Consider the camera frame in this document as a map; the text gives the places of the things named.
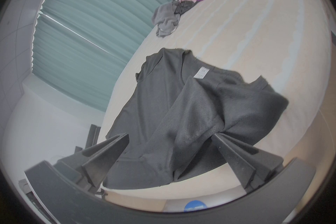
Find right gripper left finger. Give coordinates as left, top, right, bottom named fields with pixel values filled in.
left=53, top=133, right=130, bottom=188

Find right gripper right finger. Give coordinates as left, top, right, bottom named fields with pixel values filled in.
left=212, top=132, right=284, bottom=190

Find black T-shirt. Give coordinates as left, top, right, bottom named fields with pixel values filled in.
left=101, top=47, right=290, bottom=190

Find bed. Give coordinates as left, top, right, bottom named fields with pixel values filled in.
left=100, top=0, right=333, bottom=209

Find black chest of drawers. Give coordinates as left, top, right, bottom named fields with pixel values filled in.
left=73, top=124, right=102, bottom=156

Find grey garment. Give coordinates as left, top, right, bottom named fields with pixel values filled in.
left=152, top=1, right=182, bottom=38

